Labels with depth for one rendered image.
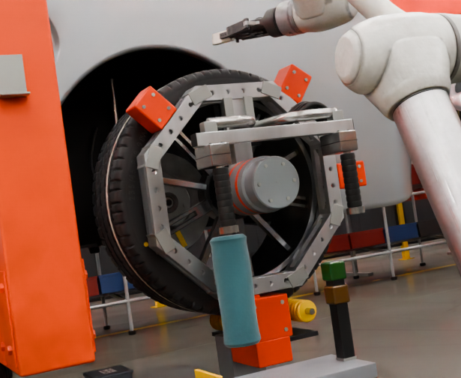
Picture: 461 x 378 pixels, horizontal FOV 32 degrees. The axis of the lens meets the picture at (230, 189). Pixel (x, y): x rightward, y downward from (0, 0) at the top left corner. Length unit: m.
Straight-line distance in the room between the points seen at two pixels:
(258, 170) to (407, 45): 0.62
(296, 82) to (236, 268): 0.56
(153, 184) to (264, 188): 0.27
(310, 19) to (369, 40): 0.62
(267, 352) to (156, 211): 0.46
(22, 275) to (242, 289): 0.51
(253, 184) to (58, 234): 0.47
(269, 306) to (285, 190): 0.31
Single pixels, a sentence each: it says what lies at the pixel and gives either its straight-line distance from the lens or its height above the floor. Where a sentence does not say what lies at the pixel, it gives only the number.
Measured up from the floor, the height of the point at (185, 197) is 0.86.
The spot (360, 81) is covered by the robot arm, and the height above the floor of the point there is 0.98.
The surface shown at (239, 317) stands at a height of 0.55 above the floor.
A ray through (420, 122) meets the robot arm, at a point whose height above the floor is 0.90.
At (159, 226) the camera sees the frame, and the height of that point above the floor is 0.79.
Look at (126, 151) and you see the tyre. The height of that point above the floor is 0.98.
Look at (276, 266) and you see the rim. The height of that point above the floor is 0.63.
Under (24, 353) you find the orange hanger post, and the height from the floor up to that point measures 0.57.
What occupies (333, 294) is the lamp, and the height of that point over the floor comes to 0.59.
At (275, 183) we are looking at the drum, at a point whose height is 0.85.
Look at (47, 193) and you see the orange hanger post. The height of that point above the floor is 0.89.
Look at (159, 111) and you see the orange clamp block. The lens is 1.95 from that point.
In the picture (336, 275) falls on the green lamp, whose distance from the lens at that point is 1.69.
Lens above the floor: 0.79
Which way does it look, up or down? 2 degrees up
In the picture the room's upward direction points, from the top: 8 degrees counter-clockwise
